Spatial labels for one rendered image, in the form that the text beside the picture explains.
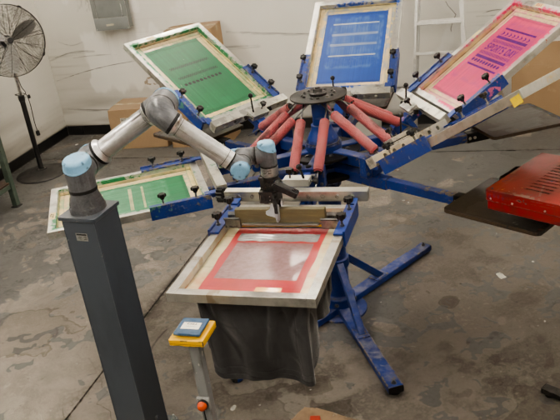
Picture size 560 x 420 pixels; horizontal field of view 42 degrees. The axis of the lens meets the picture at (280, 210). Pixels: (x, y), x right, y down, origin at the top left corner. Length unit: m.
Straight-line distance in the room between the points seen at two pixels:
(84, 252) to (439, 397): 1.80
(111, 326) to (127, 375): 0.26
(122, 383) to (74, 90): 5.34
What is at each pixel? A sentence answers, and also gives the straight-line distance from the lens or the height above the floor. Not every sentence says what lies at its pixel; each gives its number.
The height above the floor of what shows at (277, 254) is 0.95.
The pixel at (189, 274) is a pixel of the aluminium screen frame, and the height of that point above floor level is 0.99.
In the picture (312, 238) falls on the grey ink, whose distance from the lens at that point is 3.10.
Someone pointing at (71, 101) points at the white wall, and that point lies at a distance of 8.50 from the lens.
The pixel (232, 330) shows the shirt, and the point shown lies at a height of 0.77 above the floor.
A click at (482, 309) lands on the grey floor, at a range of 4.34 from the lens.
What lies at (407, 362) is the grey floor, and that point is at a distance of 3.93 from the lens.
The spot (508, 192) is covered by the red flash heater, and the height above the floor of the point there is 1.10.
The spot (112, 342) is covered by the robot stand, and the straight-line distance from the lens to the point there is 3.39.
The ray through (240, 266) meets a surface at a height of 0.95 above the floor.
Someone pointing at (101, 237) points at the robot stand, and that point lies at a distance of 3.12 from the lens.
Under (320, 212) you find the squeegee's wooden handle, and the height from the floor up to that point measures 1.05.
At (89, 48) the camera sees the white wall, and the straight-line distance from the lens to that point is 8.18.
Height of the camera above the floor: 2.36
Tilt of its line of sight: 24 degrees down
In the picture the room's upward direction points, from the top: 8 degrees counter-clockwise
